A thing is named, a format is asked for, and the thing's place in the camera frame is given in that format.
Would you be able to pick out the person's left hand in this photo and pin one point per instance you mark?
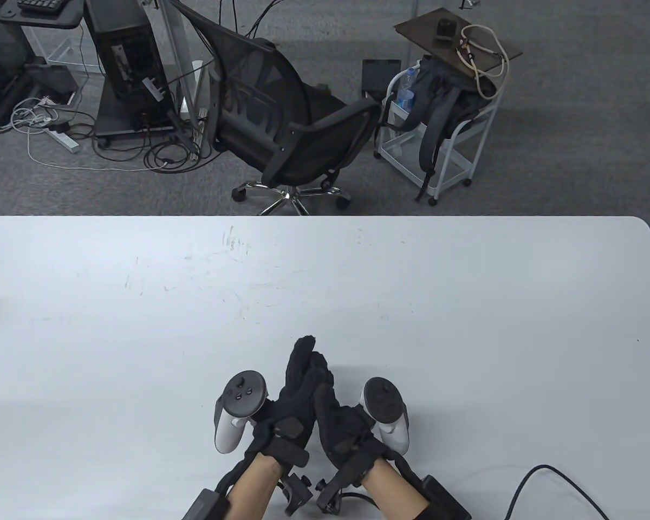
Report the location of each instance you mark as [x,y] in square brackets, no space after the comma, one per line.
[284,417]

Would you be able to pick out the person's right hand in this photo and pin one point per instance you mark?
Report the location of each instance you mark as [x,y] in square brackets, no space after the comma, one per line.
[346,428]

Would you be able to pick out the person's left fingers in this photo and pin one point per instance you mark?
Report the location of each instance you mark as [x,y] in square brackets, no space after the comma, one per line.
[299,363]

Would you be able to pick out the person's right fingers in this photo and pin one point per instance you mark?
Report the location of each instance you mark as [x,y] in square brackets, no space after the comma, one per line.
[323,374]

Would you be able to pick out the person's left forearm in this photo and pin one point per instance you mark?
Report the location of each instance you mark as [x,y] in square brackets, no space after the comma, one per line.
[254,490]

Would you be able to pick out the person's right forearm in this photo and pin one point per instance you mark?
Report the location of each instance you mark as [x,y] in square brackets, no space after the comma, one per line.
[391,490]

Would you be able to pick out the white and black right controller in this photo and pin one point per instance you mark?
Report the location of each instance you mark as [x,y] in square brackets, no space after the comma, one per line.
[387,417]

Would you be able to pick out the white and black controller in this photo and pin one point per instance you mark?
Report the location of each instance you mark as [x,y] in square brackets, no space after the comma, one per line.
[237,414]
[387,417]

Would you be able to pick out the white and black left controller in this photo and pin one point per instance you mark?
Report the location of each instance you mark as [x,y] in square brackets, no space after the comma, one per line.
[237,414]

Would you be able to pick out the black left wrist box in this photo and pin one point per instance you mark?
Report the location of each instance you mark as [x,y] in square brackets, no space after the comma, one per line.
[206,505]

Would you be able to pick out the black wrist box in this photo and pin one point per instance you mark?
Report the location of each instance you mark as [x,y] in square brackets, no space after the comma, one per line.
[445,501]
[206,505]

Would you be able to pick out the black right wrist box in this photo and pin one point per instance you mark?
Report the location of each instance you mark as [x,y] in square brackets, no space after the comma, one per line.
[445,501]

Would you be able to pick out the white rolling cart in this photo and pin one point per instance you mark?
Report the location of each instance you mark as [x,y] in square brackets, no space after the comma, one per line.
[455,157]

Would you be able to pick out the black mesh office chair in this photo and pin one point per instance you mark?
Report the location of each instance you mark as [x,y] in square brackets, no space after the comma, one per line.
[260,92]

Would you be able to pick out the clear water bottle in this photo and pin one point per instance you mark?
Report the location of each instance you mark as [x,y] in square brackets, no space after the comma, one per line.
[406,92]

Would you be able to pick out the grey backpack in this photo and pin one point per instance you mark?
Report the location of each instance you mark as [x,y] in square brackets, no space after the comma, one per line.
[439,103]

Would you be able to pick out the black square box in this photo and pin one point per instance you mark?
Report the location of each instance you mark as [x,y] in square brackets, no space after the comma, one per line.
[380,76]

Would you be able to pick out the white power strip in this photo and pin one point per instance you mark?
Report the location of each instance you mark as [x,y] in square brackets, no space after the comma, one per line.
[62,140]

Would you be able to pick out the metal pole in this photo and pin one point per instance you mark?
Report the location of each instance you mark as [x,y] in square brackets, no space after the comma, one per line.
[173,59]

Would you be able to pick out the black computer tower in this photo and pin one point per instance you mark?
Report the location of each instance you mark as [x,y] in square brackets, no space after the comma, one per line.
[124,65]

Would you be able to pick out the brown board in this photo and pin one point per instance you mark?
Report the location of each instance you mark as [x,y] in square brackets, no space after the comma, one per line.
[428,32]

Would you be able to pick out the small black device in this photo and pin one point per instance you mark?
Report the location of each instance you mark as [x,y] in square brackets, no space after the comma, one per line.
[445,30]

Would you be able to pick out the clear plastic box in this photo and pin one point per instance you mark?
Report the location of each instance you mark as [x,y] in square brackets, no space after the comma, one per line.
[54,46]

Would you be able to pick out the black desk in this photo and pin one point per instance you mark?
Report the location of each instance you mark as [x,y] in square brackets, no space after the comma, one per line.
[38,19]

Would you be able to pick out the black keyboard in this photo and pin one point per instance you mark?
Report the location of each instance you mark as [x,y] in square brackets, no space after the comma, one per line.
[40,4]

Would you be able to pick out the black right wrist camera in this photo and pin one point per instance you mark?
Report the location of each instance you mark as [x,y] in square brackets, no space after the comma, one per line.
[333,487]

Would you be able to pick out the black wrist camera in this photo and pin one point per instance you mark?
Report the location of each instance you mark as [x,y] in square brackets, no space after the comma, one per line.
[297,490]
[333,487]

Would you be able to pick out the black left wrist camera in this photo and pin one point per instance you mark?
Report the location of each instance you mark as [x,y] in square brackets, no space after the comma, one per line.
[297,490]

